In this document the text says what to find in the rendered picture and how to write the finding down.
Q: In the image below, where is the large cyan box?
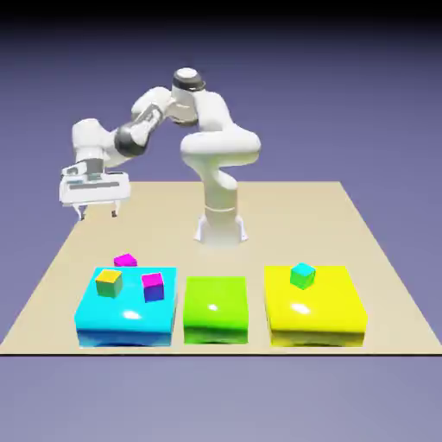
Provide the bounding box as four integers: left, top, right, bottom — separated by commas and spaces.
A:
74, 266, 178, 348

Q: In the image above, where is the small cyan and green cube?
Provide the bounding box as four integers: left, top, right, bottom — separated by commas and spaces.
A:
289, 262, 317, 291

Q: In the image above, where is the small magenta and blue cube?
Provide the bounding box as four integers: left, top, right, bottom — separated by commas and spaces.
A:
141, 272, 166, 304

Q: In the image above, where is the small orange and green cube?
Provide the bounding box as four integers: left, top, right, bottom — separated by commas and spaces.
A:
95, 268, 124, 300

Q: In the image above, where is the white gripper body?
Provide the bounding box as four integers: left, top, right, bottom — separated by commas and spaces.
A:
58, 171, 132, 208

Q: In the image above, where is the large green box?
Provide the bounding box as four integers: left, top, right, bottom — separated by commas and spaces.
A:
182, 275, 250, 345

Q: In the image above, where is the large yellow box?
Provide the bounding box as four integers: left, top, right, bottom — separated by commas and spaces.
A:
263, 264, 369, 348

